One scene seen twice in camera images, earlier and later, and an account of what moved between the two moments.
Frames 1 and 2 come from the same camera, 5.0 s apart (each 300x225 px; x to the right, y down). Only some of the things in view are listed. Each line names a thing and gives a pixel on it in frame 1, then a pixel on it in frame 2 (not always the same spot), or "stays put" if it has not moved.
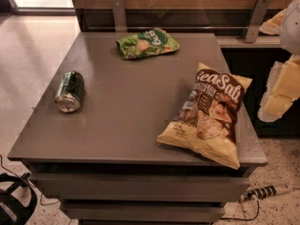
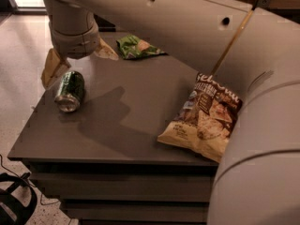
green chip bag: (147, 43) stays put
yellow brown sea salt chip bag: (206, 120) stays put
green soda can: (70, 92) stays put
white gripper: (291, 27) to (75, 44)
